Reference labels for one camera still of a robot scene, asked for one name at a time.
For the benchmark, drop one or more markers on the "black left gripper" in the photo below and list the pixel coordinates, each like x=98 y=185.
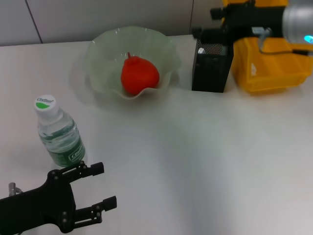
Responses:
x=41 y=203

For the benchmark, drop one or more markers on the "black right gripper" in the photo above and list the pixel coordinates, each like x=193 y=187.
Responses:
x=252 y=22

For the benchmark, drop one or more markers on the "clear green-label water bottle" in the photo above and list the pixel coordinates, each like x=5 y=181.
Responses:
x=61 y=142

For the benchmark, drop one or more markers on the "red-orange toy orange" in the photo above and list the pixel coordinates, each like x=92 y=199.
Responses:
x=139 y=76

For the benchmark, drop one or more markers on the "black mesh pen holder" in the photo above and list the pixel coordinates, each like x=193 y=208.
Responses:
x=210 y=73

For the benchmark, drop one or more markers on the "pale green glass fruit plate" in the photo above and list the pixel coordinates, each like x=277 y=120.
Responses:
x=102 y=58

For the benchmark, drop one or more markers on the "yellow plastic bin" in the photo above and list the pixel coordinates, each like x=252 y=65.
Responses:
x=274 y=68

